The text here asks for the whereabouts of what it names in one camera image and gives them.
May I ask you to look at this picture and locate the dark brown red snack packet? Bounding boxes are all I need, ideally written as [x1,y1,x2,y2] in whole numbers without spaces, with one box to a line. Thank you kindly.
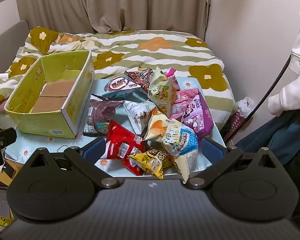
[124,69,153,92]

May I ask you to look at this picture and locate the person's white sweatshirt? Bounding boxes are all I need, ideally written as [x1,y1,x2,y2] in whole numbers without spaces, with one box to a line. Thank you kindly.
[267,17,300,118]

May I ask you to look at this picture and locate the pale green yellow snack packet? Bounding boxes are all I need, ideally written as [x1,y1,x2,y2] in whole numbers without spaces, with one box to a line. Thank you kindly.
[147,67,178,117]

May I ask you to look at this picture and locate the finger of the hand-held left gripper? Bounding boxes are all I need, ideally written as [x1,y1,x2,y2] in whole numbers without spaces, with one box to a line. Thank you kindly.
[0,127,17,168]

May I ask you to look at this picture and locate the pink candy packet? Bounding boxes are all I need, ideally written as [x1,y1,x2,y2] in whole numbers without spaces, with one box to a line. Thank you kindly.
[164,67,180,90]

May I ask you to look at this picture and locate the yellow black snack packet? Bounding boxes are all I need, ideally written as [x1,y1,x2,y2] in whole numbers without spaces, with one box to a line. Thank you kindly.
[127,148,174,180]

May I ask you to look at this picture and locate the white bin liner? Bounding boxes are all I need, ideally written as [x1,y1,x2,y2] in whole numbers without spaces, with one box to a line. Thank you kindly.
[236,96,255,118]

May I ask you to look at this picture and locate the person's blue jeans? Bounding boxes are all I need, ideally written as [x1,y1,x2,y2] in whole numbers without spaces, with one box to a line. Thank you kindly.
[234,110,300,167]

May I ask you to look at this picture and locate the light blue daisy cloth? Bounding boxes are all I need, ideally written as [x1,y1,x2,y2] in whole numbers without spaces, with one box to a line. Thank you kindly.
[5,76,227,180]

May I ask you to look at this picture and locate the dark purple snack packet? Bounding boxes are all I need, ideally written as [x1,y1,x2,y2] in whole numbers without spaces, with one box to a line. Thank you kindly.
[83,94,124,137]

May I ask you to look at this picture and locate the white triangular snack packet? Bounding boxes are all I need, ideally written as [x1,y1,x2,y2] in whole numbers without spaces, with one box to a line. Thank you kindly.
[122,99,157,136]

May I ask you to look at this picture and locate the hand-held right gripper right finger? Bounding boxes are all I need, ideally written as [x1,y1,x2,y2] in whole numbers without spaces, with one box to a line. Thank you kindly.
[184,137,285,189]

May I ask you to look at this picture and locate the grey headboard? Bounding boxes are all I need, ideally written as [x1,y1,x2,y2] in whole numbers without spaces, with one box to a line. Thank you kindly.
[0,19,29,65]

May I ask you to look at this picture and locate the white orange chip packet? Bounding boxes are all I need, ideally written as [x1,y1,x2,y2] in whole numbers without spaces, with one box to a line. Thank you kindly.
[144,107,173,142]

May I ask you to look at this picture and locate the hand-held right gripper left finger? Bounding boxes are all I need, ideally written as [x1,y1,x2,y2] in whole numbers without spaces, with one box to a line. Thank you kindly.
[21,137,121,188]

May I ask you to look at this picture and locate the pink striped snack packet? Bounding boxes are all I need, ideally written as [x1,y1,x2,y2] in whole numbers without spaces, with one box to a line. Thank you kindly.
[170,88,207,120]

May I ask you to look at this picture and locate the purple patterned bin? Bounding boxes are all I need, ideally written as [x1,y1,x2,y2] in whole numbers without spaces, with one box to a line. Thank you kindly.
[224,96,255,143]

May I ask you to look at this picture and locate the beige curtain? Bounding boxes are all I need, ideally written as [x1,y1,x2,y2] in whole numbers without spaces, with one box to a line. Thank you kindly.
[11,0,212,40]

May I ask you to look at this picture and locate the white red blue snack packet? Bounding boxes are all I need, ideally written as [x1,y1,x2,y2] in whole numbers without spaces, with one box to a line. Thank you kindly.
[102,76,143,99]

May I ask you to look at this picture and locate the green cardboard box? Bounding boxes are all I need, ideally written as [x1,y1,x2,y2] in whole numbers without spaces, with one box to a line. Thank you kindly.
[4,50,95,139]

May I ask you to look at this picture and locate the striped floral blanket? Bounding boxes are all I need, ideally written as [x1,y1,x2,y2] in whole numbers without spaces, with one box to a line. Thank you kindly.
[0,26,234,130]

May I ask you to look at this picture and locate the black cable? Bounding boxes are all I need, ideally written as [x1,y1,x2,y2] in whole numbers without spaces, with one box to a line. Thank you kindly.
[247,10,300,120]

